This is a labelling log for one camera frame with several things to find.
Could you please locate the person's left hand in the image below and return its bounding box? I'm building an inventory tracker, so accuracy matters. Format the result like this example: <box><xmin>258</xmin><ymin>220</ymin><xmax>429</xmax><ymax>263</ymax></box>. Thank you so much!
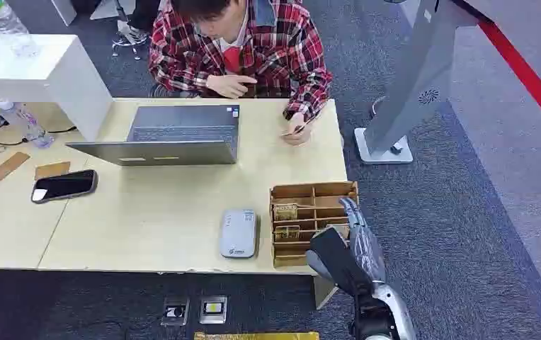
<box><xmin>281</xmin><ymin>112</ymin><xmax>314</xmax><ymax>147</ymax></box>

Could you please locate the grey laptop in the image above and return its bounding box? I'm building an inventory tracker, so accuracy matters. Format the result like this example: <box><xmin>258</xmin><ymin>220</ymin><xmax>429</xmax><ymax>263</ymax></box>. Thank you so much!
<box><xmin>66</xmin><ymin>103</ymin><xmax>241</xmax><ymax>167</ymax></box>

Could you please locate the grey card reader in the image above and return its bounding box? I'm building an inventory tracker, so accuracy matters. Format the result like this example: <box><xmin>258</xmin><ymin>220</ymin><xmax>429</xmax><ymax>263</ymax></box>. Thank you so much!
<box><xmin>219</xmin><ymin>209</ymin><xmax>258</xmax><ymax>260</ymax></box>

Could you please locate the white desk riser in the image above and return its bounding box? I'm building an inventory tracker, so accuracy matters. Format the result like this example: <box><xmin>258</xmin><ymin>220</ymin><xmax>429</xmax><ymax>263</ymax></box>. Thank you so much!
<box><xmin>0</xmin><ymin>33</ymin><xmax>115</xmax><ymax>142</ymax></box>

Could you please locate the person's right hand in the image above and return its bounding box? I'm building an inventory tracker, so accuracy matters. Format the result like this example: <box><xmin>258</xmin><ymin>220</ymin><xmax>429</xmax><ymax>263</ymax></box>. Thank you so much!
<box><xmin>205</xmin><ymin>74</ymin><xmax>258</xmax><ymax>100</ymax></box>

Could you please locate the floor socket black insert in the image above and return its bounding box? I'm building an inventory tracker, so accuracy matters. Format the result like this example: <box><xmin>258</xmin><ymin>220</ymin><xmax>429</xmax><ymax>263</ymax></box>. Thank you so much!
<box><xmin>160</xmin><ymin>296</ymin><xmax>190</xmax><ymax>327</ymax></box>

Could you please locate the wooden card box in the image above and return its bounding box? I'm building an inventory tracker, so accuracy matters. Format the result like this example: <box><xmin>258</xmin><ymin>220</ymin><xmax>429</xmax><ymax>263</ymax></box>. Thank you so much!
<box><xmin>268</xmin><ymin>181</ymin><xmax>360</xmax><ymax>269</ymax></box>

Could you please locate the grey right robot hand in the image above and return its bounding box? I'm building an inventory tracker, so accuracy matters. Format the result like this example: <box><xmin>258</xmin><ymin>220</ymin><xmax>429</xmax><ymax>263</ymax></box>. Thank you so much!
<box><xmin>304</xmin><ymin>197</ymin><xmax>387</xmax><ymax>297</ymax></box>

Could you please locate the clear plastic water bottle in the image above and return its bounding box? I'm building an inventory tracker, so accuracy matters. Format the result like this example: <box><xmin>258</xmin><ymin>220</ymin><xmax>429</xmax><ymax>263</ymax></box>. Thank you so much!
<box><xmin>0</xmin><ymin>98</ymin><xmax>55</xmax><ymax>149</ymax></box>

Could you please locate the red floor strip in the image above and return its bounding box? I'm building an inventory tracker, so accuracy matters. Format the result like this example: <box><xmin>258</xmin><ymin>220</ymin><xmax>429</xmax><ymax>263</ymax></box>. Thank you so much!
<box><xmin>452</xmin><ymin>0</ymin><xmax>541</xmax><ymax>145</ymax></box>

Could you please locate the person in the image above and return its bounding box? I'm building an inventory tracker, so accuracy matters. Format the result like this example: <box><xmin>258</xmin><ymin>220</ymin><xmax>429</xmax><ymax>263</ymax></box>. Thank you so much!
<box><xmin>147</xmin><ymin>0</ymin><xmax>334</xmax><ymax>147</ymax></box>

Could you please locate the black smartphone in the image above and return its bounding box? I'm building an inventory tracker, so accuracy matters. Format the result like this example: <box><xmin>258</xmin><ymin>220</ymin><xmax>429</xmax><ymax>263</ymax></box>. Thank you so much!
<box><xmin>30</xmin><ymin>169</ymin><xmax>98</xmax><ymax>205</ymax></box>

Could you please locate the clear bottle with green label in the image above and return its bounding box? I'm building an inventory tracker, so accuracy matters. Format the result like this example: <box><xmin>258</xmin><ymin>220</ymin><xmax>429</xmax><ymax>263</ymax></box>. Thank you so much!
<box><xmin>0</xmin><ymin>0</ymin><xmax>42</xmax><ymax>60</ymax></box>

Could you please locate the long brown wooden strip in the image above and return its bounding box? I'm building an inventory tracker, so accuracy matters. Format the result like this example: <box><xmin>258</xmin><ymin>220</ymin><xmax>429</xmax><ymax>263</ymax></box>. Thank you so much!
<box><xmin>0</xmin><ymin>151</ymin><xmax>32</xmax><ymax>182</ymax></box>

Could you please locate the yellow floor tape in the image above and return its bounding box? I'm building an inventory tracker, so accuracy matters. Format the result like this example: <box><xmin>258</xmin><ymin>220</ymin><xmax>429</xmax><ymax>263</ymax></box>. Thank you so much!
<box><xmin>193</xmin><ymin>331</ymin><xmax>321</xmax><ymax>340</ymax></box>

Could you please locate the printed card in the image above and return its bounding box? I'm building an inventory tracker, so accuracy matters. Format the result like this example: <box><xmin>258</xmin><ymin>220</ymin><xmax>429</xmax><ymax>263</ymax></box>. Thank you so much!
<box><xmin>273</xmin><ymin>203</ymin><xmax>299</xmax><ymax>222</ymax></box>
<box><xmin>274</xmin><ymin>225</ymin><xmax>302</xmax><ymax>243</ymax></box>

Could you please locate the person's hand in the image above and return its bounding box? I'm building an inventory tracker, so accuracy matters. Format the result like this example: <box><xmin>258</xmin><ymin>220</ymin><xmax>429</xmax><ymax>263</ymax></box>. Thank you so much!
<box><xmin>205</xmin><ymin>74</ymin><xmax>258</xmax><ymax>100</ymax></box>
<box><xmin>281</xmin><ymin>112</ymin><xmax>314</xmax><ymax>147</ymax></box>

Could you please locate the desk leg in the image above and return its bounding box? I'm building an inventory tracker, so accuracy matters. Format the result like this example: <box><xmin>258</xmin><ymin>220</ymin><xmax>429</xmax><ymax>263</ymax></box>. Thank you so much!
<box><xmin>312</xmin><ymin>274</ymin><xmax>340</xmax><ymax>311</ymax></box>

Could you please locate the grey standing kiosk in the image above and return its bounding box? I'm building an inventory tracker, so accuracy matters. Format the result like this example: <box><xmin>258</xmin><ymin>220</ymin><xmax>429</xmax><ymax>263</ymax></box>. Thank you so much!
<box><xmin>353</xmin><ymin>0</ymin><xmax>482</xmax><ymax>166</ymax></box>

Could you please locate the floor socket yellow insert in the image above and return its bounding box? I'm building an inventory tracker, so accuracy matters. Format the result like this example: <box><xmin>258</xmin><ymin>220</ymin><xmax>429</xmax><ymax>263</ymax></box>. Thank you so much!
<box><xmin>198</xmin><ymin>295</ymin><xmax>229</xmax><ymax>325</ymax></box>

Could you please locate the office chair base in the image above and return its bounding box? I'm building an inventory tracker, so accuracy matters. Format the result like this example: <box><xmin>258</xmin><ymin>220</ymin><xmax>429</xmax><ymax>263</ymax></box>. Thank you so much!
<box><xmin>110</xmin><ymin>18</ymin><xmax>150</xmax><ymax>61</ymax></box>

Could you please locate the short brown wooden strip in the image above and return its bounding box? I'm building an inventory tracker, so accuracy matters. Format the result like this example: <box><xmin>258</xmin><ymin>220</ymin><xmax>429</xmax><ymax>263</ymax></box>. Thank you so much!
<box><xmin>33</xmin><ymin>161</ymin><xmax>72</xmax><ymax>181</ymax></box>

